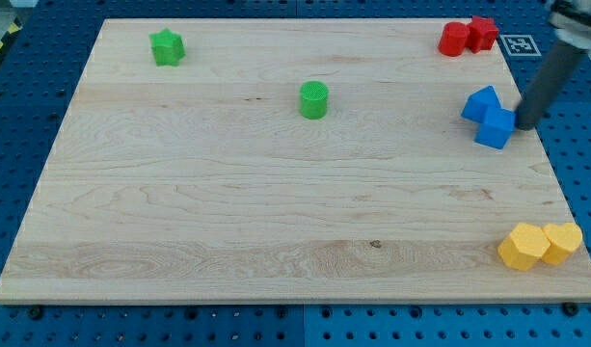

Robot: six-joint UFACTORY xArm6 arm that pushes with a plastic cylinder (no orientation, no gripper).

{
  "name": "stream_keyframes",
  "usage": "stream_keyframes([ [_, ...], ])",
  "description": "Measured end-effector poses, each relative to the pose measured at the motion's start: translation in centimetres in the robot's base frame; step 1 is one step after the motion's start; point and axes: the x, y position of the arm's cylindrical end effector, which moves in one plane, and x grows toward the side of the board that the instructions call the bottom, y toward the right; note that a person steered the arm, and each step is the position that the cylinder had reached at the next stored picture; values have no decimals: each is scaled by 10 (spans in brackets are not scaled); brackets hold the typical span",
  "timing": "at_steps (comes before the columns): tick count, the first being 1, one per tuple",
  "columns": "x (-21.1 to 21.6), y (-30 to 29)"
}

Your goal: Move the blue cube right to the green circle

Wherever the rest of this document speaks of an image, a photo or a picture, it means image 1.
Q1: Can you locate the green star block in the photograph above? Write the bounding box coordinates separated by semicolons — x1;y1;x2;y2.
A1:
148;28;185;67

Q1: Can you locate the white fiducial marker tag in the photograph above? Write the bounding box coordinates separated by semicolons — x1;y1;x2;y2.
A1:
500;34;541;57

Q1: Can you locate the green cylinder block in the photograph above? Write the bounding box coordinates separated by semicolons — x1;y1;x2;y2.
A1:
300;81;329;120

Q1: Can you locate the robot arm end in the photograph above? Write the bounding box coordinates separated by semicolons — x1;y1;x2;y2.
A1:
546;0;591;50

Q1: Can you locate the yellow hexagon block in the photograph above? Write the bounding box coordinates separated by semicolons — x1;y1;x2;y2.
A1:
497;223;551;271

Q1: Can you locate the black board bolt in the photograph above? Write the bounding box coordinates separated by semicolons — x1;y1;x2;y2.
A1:
561;302;580;317
27;306;43;321

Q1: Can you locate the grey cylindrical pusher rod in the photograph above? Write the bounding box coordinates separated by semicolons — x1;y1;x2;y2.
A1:
515;40;587;131

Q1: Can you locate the black board bolt left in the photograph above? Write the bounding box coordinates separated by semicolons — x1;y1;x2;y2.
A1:
27;306;43;321

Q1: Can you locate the red star block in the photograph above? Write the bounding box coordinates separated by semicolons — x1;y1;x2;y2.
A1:
467;15;499;54

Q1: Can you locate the yellow heart block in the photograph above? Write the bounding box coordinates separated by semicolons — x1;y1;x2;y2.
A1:
542;223;583;266

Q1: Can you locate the red cylinder block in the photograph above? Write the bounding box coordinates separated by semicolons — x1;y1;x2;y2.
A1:
438;21;470;57

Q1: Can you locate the wooden board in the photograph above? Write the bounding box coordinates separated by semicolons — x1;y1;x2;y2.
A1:
0;18;591;306

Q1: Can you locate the blue cube block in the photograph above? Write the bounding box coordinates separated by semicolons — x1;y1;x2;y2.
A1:
474;107;516;149

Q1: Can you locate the black board bolt right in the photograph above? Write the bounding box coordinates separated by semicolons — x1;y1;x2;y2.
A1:
561;302;580;317

